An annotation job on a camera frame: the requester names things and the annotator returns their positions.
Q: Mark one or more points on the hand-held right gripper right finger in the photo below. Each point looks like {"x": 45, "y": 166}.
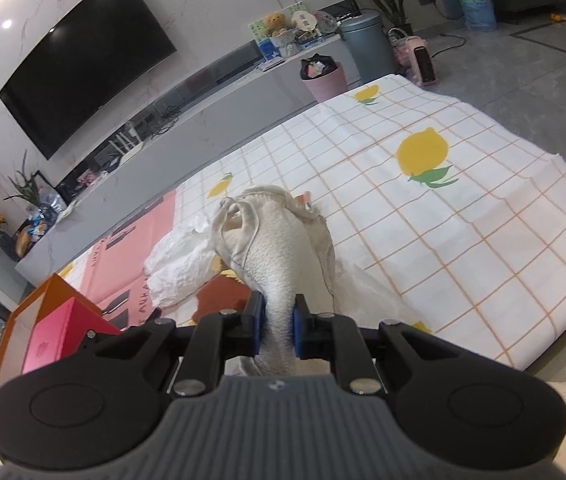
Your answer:
{"x": 300, "y": 330}

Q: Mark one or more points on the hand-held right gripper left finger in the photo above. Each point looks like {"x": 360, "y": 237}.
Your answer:
{"x": 255, "y": 325}

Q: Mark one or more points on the cream fleece cloth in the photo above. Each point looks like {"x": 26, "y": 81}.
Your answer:
{"x": 278, "y": 260}

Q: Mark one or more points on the orange cardboard box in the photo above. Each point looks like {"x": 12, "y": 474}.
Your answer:
{"x": 13, "y": 340}

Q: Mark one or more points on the yellow brown packet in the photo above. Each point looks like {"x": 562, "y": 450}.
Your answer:
{"x": 223, "y": 295}

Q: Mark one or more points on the white plastic bag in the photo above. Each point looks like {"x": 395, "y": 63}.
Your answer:
{"x": 183, "y": 265}

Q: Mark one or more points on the lemon print checked tablecloth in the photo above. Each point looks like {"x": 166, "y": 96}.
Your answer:
{"x": 413, "y": 240}

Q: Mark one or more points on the white marble television cabinet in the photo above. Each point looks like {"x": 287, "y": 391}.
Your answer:
{"x": 188, "y": 145}

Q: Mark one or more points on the red square box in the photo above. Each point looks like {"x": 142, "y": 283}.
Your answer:
{"x": 63, "y": 330}

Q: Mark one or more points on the white router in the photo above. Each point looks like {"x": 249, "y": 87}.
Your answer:
{"x": 130, "y": 142}

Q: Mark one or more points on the blue snack packets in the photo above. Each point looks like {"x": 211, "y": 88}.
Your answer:
{"x": 43, "y": 222}

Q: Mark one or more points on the brown round bread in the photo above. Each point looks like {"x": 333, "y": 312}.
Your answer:
{"x": 27, "y": 241}

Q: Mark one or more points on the pink bin with black bag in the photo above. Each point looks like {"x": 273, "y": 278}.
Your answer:
{"x": 325, "y": 82}

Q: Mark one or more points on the green leafy potted plant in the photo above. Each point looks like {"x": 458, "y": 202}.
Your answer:
{"x": 25, "y": 185}

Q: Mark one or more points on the blue box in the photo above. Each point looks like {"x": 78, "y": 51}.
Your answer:
{"x": 268, "y": 50}

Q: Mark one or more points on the grey metal trash can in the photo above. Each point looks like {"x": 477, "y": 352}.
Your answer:
{"x": 368, "y": 45}

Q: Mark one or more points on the pink space heater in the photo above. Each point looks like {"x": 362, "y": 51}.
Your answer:
{"x": 424, "y": 60}

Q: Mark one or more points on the teddy bear on shelf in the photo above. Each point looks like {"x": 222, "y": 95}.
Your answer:
{"x": 258, "y": 27}

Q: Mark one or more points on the small brown teddy bear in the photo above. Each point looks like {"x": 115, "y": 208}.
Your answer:
{"x": 274, "y": 24}

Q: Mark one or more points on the white round fan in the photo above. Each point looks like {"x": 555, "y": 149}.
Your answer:
{"x": 303, "y": 19}

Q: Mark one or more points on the black wall television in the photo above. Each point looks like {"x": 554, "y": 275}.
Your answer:
{"x": 88, "y": 60}

